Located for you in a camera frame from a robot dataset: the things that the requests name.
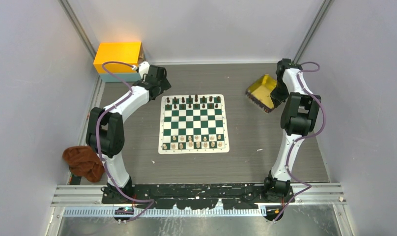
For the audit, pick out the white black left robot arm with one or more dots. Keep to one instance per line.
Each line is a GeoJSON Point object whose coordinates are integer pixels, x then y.
{"type": "Point", "coordinates": [105, 130]}

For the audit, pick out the gold tin box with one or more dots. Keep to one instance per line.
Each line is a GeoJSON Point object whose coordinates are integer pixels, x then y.
{"type": "Point", "coordinates": [259, 93]}

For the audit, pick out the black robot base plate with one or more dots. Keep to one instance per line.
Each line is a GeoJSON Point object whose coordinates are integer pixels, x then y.
{"type": "Point", "coordinates": [196, 196]}

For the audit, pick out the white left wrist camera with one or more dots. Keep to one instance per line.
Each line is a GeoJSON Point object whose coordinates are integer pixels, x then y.
{"type": "Point", "coordinates": [142, 68]}

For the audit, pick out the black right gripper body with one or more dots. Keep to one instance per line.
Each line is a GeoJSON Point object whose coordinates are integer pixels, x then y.
{"type": "Point", "coordinates": [280, 93]}

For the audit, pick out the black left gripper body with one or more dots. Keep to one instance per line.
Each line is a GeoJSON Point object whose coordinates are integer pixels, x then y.
{"type": "Point", "coordinates": [164, 85]}

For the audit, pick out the green white chess board mat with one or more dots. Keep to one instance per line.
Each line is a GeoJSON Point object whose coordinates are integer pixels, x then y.
{"type": "Point", "coordinates": [191, 122]}

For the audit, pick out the yellow box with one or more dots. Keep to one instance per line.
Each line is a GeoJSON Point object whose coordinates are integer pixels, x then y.
{"type": "Point", "coordinates": [128, 52]}

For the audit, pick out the light blue box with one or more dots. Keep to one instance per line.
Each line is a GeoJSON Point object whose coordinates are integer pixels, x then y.
{"type": "Point", "coordinates": [128, 77]}

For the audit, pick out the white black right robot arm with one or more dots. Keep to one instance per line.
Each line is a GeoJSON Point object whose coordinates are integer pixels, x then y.
{"type": "Point", "coordinates": [297, 122]}

